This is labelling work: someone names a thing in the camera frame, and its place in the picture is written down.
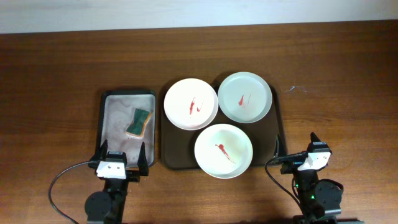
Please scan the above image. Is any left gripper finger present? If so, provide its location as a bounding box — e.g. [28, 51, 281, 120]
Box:
[94, 140, 108, 161]
[137, 142, 149, 170]

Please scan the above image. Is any green orange sponge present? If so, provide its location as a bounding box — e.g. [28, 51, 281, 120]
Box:
[126, 108, 152, 138]

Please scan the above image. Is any white front plate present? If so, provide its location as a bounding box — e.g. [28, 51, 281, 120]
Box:
[194, 124, 254, 179]

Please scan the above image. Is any pink white plate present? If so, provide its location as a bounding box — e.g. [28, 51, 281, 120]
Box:
[164, 78, 218, 131]

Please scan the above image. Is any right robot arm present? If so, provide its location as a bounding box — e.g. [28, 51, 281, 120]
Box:
[266, 132, 344, 223]

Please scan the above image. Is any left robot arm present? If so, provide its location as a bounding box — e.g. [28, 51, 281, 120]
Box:
[85, 141, 149, 224]

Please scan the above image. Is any large brown serving tray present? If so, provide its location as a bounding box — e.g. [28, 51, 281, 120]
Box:
[159, 86, 287, 170]

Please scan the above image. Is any small soapy water tray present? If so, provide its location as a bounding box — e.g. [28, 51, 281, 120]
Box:
[95, 90, 156, 168]

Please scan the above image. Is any pale green plate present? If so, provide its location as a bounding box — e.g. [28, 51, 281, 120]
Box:
[218, 72, 272, 123]

